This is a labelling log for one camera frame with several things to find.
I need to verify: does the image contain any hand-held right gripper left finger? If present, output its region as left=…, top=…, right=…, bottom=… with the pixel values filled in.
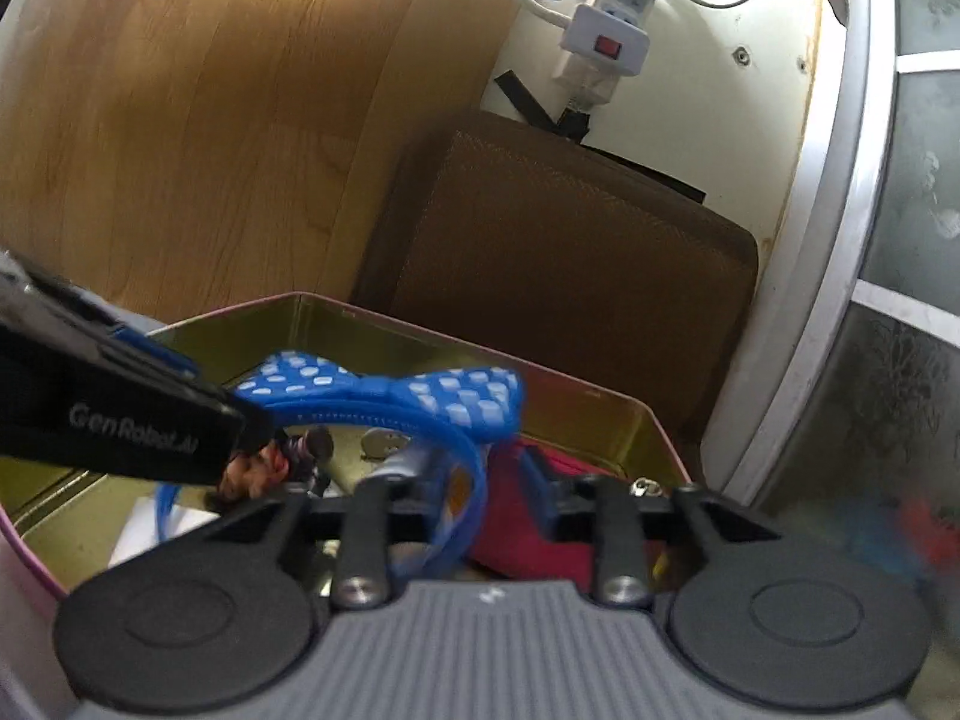
left=161, top=474, right=440, bottom=611

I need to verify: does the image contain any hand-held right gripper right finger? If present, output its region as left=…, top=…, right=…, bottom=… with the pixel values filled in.
left=520, top=446, right=785, bottom=608

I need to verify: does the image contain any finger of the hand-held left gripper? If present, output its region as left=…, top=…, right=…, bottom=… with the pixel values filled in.
left=0, top=249, right=200, bottom=391

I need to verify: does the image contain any magenta zip purse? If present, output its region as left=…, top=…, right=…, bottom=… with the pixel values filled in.
left=469, top=441, right=676, bottom=582

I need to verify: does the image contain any white charger adapter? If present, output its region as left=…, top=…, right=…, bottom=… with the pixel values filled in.
left=109, top=499, right=226, bottom=571

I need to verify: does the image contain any red figurine keychain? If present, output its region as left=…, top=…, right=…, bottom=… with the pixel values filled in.
left=214, top=424, right=335, bottom=511

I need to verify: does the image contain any blue polka dot headband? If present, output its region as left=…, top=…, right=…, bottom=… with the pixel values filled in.
left=154, top=349, right=528, bottom=578

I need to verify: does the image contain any pink biscuit tin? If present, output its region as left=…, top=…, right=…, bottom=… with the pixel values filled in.
left=0, top=291, right=695, bottom=601

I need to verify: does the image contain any brown cushion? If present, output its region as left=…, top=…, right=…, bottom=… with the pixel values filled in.
left=352, top=111, right=758, bottom=481

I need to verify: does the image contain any wooden laminate board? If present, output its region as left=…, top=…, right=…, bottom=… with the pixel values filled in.
left=0, top=0, right=552, bottom=331

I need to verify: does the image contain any long black tape strip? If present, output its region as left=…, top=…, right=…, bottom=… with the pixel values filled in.
left=581, top=141, right=707, bottom=205

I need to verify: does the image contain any black tape cross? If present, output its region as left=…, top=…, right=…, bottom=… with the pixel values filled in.
left=493, top=70, right=593, bottom=143

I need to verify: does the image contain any aluminium frosted glass door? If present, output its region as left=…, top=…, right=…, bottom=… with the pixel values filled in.
left=705, top=0, right=960, bottom=691

